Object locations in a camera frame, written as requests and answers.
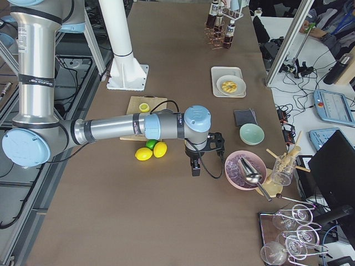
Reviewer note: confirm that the white serving tray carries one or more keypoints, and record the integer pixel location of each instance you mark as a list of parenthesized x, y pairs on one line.
[(221, 74)]

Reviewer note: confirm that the yellow lemon far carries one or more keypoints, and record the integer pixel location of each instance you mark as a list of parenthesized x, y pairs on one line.
[(160, 149)]

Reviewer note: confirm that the mint green bowl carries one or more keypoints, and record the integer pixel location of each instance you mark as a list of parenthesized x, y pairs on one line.
[(251, 134)]

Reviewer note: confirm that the blue teach pendant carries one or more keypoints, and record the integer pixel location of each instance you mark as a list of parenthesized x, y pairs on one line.
[(333, 107)]

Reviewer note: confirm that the yellow lemon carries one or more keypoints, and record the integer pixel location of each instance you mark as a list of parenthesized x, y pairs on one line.
[(143, 154), (160, 149)]

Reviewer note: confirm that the wooden glass drying stand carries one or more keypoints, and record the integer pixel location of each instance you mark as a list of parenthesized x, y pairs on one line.
[(294, 153)]

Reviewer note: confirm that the wine glass upper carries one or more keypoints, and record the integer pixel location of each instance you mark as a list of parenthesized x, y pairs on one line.
[(289, 219)]

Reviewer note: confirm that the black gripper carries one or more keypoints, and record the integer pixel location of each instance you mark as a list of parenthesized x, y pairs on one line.
[(193, 155)]

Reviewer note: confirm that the yellow lemon near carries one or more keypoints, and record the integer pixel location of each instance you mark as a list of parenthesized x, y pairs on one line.
[(143, 154)]

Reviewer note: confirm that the black water bottle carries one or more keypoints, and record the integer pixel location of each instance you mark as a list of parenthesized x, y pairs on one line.
[(337, 69)]

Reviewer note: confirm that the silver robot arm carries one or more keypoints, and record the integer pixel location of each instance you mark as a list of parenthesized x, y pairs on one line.
[(37, 135)]

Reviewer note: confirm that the clear glass on stand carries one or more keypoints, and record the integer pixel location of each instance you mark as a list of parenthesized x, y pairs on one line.
[(283, 169)]

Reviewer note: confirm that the wine glass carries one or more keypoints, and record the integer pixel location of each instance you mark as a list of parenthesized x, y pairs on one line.
[(289, 219), (299, 251), (305, 234)]

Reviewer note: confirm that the round glass bottom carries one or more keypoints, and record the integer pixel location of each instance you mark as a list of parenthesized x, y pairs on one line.
[(273, 253)]

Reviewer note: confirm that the metal ice scoop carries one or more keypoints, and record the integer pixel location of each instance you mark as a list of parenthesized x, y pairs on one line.
[(252, 176)]

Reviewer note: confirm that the wine glass lower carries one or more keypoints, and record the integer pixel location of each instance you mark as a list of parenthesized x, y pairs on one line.
[(299, 251)]

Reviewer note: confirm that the copper wire bottle rack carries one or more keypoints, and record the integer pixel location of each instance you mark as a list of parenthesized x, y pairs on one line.
[(216, 43)]

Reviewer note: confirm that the aluminium frame post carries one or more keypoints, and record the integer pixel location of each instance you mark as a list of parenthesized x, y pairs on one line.
[(296, 24)]

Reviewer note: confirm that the wine glass middle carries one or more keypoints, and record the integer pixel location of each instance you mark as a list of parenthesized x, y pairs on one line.
[(305, 234)]

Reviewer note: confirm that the green lime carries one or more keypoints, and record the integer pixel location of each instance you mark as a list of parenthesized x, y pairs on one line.
[(151, 143)]

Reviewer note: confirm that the white test tube rack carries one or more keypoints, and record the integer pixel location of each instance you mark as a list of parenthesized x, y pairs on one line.
[(232, 9)]

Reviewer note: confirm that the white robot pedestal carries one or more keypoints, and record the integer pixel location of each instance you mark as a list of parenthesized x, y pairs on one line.
[(126, 73)]

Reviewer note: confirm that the wooden cutting board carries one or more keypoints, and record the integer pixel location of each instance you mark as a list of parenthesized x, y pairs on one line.
[(133, 107)]

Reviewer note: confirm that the white plate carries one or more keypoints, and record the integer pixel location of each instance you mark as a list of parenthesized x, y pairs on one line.
[(239, 81)]

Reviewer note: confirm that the black monitor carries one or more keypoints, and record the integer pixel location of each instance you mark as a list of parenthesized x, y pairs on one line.
[(332, 168)]

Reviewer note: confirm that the pink bowl with ice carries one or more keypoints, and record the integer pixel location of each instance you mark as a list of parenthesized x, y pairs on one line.
[(233, 173)]

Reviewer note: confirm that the black tray with glasses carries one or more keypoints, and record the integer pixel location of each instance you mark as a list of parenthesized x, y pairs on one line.
[(269, 232)]

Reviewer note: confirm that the grey folded cloth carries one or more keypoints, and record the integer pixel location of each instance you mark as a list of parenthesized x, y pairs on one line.
[(244, 117)]

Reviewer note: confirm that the half lemon slice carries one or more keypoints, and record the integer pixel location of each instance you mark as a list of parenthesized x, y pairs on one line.
[(144, 107)]

